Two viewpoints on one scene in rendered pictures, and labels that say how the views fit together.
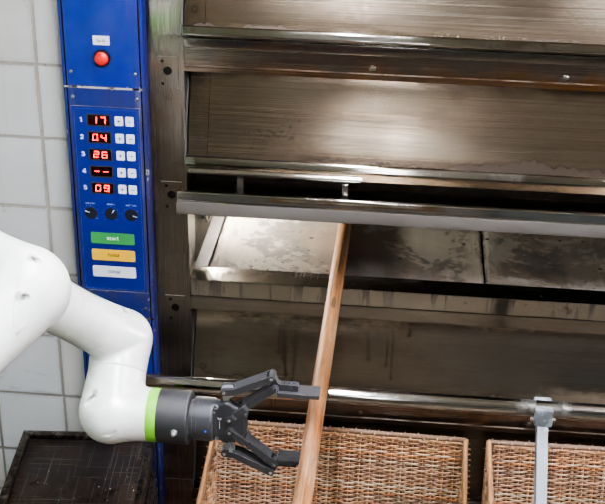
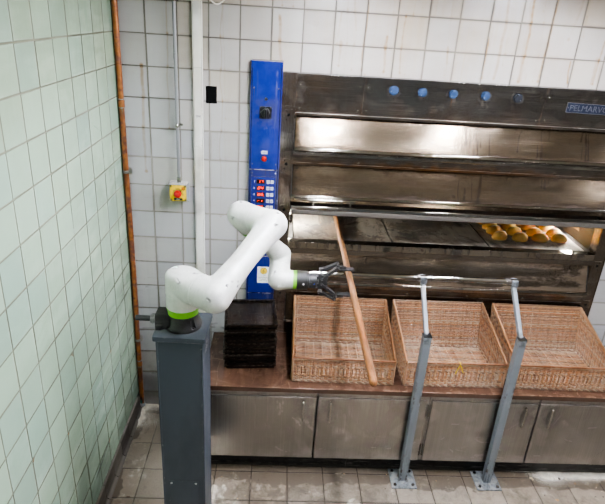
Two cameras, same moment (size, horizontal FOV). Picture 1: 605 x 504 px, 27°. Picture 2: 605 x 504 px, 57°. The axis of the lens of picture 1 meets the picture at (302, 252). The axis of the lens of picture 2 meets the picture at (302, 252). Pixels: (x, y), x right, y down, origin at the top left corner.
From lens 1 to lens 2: 83 cm
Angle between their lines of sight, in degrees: 8
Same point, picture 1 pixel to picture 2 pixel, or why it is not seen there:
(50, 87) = (242, 170)
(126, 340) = (284, 253)
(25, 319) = (276, 232)
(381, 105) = (360, 176)
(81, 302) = not seen: hidden behind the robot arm
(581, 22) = (430, 147)
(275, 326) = (317, 259)
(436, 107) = (379, 177)
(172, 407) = (302, 275)
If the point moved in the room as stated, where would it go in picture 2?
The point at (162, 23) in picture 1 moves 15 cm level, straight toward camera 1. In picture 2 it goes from (285, 146) to (291, 153)
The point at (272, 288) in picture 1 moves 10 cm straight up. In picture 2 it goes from (318, 244) to (319, 228)
